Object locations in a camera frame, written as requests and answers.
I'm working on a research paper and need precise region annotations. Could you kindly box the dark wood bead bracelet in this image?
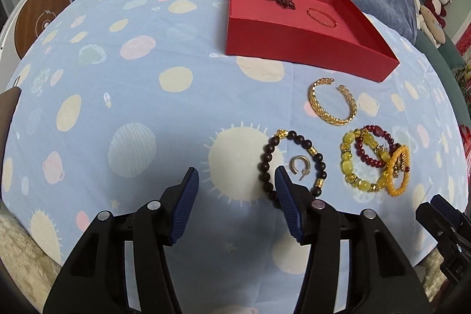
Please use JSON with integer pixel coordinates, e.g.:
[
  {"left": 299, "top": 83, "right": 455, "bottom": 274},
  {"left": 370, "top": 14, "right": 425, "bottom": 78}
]
[{"left": 258, "top": 129, "right": 327, "bottom": 210}]

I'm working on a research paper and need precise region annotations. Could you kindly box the silver hoop earring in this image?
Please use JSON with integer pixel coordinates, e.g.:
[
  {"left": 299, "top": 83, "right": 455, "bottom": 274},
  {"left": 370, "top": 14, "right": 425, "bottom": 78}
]
[{"left": 289, "top": 155, "right": 311, "bottom": 181}]

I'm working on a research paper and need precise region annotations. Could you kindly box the orange amber bead bracelet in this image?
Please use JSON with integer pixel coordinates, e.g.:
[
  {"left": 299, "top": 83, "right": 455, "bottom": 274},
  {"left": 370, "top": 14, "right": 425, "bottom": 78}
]
[{"left": 382, "top": 144, "right": 412, "bottom": 198}]

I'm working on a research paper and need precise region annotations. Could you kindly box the yellow-green stone bracelet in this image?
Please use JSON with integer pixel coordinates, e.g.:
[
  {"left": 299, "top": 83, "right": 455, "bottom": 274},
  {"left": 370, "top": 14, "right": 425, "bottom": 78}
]
[{"left": 339, "top": 127, "right": 391, "bottom": 193}]

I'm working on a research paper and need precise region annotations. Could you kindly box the dark red bead bracelet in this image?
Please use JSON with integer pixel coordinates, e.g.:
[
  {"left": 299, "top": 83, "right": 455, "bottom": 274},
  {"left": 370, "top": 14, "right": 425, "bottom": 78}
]
[{"left": 354, "top": 124, "right": 411, "bottom": 173}]

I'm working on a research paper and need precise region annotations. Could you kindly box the gold braided cuff bangle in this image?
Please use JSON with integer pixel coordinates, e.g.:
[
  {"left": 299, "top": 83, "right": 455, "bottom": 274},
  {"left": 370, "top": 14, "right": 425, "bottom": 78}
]
[{"left": 307, "top": 77, "right": 358, "bottom": 127}]

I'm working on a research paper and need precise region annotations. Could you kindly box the thin rose gold bangle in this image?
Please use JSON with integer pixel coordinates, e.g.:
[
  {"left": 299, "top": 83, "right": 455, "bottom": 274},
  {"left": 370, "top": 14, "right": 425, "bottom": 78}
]
[{"left": 306, "top": 7, "right": 338, "bottom": 29}]

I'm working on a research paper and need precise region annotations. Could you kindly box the red gift bag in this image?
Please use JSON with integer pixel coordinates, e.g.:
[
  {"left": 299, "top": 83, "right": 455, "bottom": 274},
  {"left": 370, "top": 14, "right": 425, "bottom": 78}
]
[{"left": 459, "top": 124, "right": 471, "bottom": 161}]

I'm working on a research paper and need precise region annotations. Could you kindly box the blue planet print bedsheet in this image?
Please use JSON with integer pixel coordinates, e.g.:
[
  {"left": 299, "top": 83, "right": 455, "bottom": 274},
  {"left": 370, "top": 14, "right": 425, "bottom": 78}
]
[{"left": 1, "top": 0, "right": 469, "bottom": 313}]

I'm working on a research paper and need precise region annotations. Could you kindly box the cream fluffy blanket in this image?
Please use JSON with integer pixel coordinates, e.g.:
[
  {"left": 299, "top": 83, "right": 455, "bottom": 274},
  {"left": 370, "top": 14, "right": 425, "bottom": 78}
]
[{"left": 1, "top": 206, "right": 61, "bottom": 313}]

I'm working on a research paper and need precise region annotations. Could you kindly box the red cardboard box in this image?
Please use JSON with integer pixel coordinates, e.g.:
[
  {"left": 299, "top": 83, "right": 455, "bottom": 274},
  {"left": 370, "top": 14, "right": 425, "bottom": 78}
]
[{"left": 225, "top": 0, "right": 399, "bottom": 82}]

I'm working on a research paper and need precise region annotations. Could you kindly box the beige plush toy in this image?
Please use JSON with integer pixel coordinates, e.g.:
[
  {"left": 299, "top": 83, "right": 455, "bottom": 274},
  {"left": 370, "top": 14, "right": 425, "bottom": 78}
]
[{"left": 414, "top": 0, "right": 446, "bottom": 49}]

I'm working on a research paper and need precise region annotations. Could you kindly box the round wooden side table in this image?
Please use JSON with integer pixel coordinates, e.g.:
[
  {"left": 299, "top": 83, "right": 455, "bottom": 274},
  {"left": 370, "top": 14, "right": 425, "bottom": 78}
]
[{"left": 1, "top": 0, "right": 72, "bottom": 91}]

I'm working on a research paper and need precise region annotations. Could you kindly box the green bed frame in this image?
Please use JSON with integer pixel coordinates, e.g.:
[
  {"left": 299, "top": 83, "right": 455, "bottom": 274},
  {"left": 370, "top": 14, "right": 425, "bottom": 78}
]
[{"left": 389, "top": 0, "right": 471, "bottom": 124}]

